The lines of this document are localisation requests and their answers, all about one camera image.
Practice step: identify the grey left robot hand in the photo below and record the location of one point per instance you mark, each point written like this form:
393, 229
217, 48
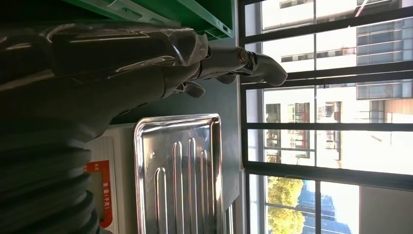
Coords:
96, 71

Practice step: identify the green plastic crate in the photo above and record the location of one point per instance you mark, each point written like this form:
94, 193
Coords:
193, 13

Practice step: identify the white weighing scale body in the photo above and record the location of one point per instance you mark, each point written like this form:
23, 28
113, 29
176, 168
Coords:
124, 181

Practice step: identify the stainless steel scale tray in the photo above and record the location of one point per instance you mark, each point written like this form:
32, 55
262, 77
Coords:
180, 181

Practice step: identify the yellow-green tree outside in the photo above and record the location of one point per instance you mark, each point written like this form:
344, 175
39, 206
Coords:
284, 200

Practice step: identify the metal conveyor side rail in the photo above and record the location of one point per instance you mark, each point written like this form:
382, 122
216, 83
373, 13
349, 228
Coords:
229, 223

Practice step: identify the black window frame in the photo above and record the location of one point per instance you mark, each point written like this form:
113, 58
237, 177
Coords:
322, 126

